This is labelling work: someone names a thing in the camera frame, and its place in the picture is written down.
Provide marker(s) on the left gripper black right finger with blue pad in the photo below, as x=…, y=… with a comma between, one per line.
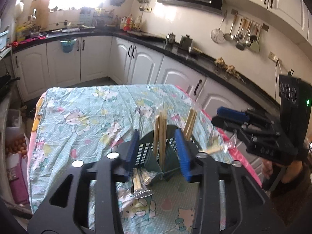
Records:
x=229, y=200

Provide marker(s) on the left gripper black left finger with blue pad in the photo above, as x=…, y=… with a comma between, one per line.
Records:
x=84, y=199

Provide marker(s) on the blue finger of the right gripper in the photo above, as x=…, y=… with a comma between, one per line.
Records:
x=232, y=115

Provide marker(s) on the plastic chopstick pack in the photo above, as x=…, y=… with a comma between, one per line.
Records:
x=215, y=145

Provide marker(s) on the dark green plastic utensil basket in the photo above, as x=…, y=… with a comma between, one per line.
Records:
x=146, y=158

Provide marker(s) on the bamboo chopsticks right in basket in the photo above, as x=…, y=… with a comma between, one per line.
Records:
x=189, y=125

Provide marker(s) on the bamboo chopsticks in basket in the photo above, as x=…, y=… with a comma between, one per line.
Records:
x=159, y=136
x=189, y=125

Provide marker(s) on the dried ginger pile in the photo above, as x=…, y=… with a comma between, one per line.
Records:
x=229, y=69

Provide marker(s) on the bamboo chopsticks left in basket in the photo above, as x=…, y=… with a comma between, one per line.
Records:
x=159, y=136

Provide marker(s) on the hanging steel ladle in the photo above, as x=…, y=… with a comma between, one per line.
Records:
x=229, y=36

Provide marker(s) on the black countertop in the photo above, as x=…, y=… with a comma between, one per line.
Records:
x=203, y=64

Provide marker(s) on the dark metal pot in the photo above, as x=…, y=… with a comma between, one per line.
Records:
x=185, y=42

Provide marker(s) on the Hello Kitty patterned tablecloth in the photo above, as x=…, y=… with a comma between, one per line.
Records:
x=89, y=122

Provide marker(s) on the hanging green spatula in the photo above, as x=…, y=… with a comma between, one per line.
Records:
x=254, y=39

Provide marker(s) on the eggs in carton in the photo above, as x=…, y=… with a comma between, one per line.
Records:
x=16, y=146

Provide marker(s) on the steel kettle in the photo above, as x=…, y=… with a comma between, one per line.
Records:
x=170, y=39

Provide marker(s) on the white upper cabinets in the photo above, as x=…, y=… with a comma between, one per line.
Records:
x=291, y=17

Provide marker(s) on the white cabinets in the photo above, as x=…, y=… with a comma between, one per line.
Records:
x=126, y=63
x=291, y=17

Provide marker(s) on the white lower cabinets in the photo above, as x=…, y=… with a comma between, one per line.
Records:
x=126, y=63

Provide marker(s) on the red bottle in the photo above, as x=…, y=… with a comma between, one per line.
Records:
x=128, y=25

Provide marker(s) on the teal hanging waste bin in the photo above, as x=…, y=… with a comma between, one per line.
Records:
x=67, y=45

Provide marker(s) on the wooden cutting board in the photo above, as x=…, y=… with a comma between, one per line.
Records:
x=40, y=10

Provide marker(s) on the wall power socket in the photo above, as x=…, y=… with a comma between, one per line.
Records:
x=274, y=58

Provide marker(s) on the hanging wire strainer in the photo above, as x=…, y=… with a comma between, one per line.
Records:
x=217, y=35

